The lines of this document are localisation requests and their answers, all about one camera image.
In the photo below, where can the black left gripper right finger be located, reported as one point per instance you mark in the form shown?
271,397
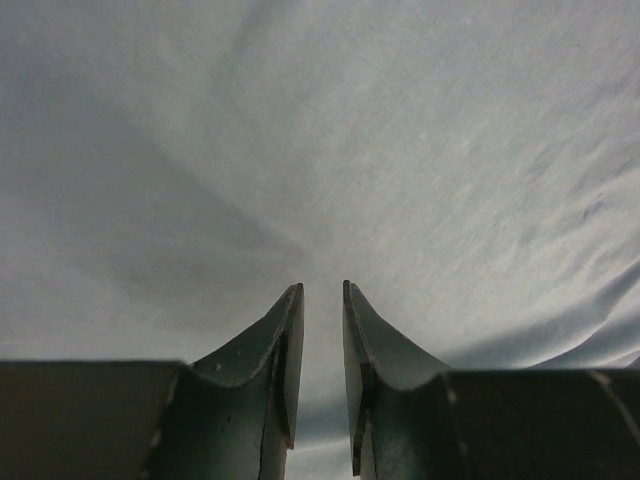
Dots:
411,416

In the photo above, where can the blue grey t shirt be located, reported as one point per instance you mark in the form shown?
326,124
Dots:
169,168

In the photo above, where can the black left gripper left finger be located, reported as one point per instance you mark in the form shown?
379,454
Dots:
229,415

